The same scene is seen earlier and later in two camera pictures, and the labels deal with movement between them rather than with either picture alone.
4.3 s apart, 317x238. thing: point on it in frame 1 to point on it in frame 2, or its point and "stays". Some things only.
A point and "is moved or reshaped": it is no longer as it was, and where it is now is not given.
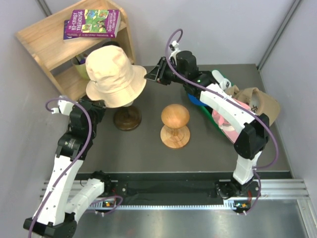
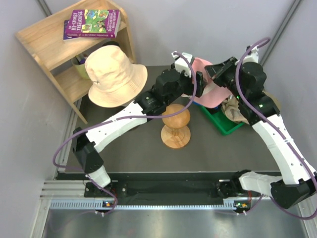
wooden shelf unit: [44, 40] stays
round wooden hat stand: [176, 134] stays
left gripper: [98, 106] to [199, 84]
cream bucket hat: [114, 81] stays
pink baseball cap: [230, 131] is moved or reshaped
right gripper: [158, 72] to [216, 72]
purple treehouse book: [92, 23] stays
